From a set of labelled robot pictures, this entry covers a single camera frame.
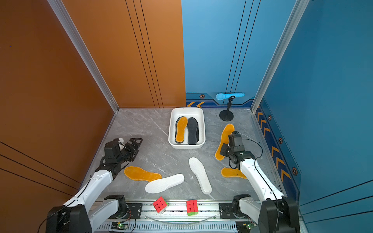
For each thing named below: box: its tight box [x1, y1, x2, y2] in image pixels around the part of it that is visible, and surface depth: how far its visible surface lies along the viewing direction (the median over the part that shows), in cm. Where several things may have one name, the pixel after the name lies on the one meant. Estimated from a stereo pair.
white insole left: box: [144, 173, 186, 194], surface depth 84 cm
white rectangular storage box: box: [168, 107, 206, 150], surface depth 107 cm
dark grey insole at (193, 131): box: [187, 116, 200, 146], surface depth 107 cm
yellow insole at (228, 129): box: [214, 123, 236, 161], surface depth 91 cm
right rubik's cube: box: [186, 199, 199, 217], surface depth 72 cm
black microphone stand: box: [219, 95, 236, 122], surface depth 117 cm
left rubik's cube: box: [152, 196, 170, 215], surface depth 73 cm
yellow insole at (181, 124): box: [175, 116, 188, 143], surface depth 105 cm
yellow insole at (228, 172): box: [220, 167, 248, 180], surface depth 87 cm
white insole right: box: [188, 157, 213, 195], surface depth 87 cm
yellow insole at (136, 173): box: [123, 166, 162, 183], surface depth 87 cm
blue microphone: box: [216, 92, 245, 101], surface depth 98 cm
